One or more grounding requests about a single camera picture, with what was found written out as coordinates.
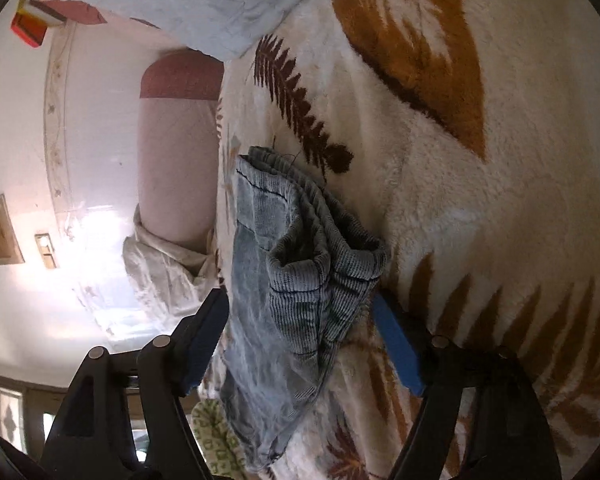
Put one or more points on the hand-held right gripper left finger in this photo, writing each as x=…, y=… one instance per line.
x=205, y=345

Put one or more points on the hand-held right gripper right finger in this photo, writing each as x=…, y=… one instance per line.
x=397, y=345

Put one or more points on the blue-grey denim pants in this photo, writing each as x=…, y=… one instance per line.
x=280, y=310

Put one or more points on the white pillow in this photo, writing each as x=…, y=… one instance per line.
x=160, y=270

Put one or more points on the green patterned cloth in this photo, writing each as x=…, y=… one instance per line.
x=215, y=440

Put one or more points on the pink padded headboard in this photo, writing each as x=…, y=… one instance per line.
x=175, y=170

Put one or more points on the cream leaf-print fleece blanket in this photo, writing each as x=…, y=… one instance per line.
x=479, y=185

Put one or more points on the wooden door with window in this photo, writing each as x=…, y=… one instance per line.
x=10, y=410

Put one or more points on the light blue bed sheet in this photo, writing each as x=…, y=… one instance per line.
x=180, y=0

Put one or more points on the wooden wall frame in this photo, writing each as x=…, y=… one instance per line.
x=2, y=230

